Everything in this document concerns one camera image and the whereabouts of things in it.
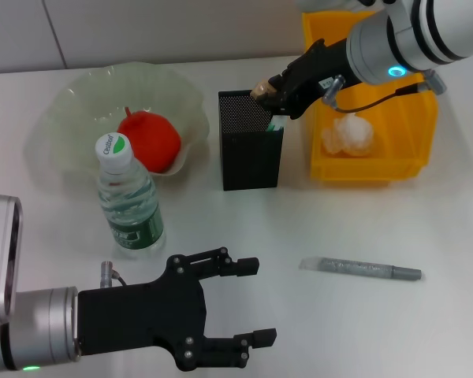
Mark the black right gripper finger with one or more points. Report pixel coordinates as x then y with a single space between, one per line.
276 104
280 82

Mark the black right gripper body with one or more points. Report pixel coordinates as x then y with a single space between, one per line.
323 71

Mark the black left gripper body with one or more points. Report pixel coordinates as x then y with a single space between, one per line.
142 319

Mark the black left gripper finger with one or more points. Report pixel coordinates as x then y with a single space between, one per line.
246 267
264 338

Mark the beige eraser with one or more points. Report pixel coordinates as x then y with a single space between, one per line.
263 90

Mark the green utility knife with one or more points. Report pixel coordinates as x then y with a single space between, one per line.
276 124

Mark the white paper ball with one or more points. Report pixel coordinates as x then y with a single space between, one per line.
348 136

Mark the grey glitter pen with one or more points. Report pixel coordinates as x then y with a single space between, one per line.
358 268

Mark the clear green-label water bottle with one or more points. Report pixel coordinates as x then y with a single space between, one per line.
130 204

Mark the orange fruit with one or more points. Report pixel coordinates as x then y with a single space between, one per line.
153 138

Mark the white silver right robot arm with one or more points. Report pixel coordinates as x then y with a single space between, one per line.
410 35

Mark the black mesh pen holder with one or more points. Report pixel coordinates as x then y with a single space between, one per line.
252 165

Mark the pale green glass fruit plate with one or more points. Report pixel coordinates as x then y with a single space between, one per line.
83 102

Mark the yellow plastic bin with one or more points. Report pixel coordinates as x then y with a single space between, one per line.
402 130

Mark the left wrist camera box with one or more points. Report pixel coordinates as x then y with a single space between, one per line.
0 256

